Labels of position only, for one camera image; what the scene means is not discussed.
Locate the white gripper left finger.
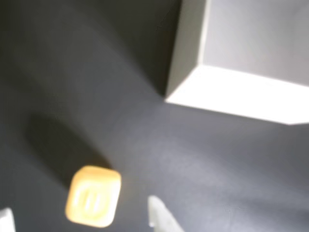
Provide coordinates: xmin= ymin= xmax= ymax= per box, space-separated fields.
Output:
xmin=0 ymin=207 xmax=16 ymax=232

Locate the yellow cube block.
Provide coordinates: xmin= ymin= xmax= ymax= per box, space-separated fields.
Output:
xmin=65 ymin=165 xmax=122 ymax=229

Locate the white open box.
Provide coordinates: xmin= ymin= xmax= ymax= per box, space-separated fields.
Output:
xmin=164 ymin=0 xmax=309 ymax=126

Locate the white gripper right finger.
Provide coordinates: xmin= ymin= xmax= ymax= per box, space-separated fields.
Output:
xmin=147 ymin=195 xmax=185 ymax=232

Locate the dark grey table mat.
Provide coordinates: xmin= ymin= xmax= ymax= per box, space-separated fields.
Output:
xmin=0 ymin=0 xmax=309 ymax=232

